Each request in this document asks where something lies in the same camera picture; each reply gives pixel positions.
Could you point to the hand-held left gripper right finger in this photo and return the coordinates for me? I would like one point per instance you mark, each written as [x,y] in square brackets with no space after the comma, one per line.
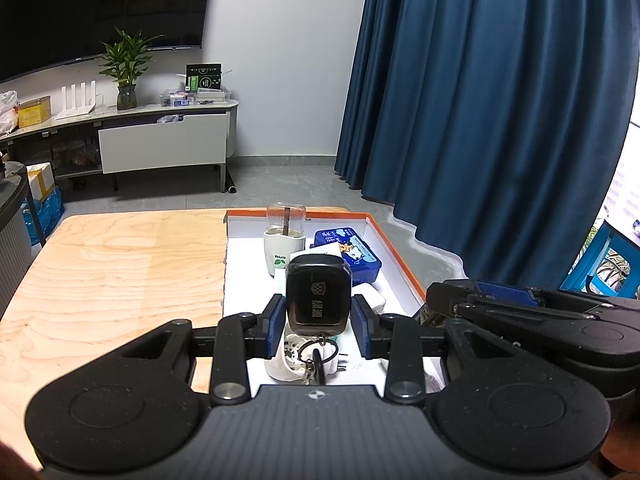
[362,327]

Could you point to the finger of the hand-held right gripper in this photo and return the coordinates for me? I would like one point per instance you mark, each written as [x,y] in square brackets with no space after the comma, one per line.
[505,292]
[525,319]

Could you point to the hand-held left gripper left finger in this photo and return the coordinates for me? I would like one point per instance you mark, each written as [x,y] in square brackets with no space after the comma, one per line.
[276,325]

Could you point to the white cube charger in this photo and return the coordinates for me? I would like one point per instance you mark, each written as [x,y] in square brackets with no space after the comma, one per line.
[370,297]

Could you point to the white lamp socket plug adapter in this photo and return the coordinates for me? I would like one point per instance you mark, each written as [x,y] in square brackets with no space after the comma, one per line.
[290,360]

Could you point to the black key fob with keys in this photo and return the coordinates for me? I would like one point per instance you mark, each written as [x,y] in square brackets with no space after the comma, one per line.
[317,295]

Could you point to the white cup with clear lid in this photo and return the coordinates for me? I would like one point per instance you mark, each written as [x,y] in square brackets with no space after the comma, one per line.
[277,255]

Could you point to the blue tin box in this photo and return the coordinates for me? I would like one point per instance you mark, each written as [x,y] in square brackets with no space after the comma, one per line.
[360,255]

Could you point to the blue plastic stool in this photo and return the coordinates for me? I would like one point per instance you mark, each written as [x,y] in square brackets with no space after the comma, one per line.
[595,255]

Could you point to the white printed board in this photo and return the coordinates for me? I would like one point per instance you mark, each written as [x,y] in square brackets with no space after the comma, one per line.
[630,185]

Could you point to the blue curtain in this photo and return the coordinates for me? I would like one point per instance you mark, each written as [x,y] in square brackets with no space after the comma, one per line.
[475,110]

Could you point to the white drawer front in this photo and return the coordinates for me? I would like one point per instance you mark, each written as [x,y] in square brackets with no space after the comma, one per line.
[165,142]

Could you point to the clear plastic organizer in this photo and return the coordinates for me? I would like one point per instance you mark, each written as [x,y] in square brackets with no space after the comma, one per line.
[180,99]

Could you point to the blue bag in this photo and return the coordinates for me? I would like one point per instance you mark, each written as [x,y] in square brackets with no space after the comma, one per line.
[47,210]

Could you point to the green and black box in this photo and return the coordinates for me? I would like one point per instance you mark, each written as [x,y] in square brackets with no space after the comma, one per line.
[202,77]

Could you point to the tv stand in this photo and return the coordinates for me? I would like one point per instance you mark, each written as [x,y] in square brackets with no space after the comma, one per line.
[125,114]

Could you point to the bamboo plant in dark vase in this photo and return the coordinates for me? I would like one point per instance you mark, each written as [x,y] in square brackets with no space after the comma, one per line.
[126,97]

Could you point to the black counter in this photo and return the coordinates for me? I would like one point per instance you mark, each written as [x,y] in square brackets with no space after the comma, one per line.
[12,240]

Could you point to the white and yellow carton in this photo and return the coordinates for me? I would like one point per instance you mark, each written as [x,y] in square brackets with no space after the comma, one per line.
[40,180]

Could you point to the white router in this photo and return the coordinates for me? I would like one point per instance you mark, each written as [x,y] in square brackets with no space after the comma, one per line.
[75,102]

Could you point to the yellow box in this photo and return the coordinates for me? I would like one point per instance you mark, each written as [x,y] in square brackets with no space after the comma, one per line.
[34,114]

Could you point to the white plastic bag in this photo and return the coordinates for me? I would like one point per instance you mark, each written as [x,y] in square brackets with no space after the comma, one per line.
[7,112]

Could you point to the black television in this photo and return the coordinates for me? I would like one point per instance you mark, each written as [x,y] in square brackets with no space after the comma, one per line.
[100,5]

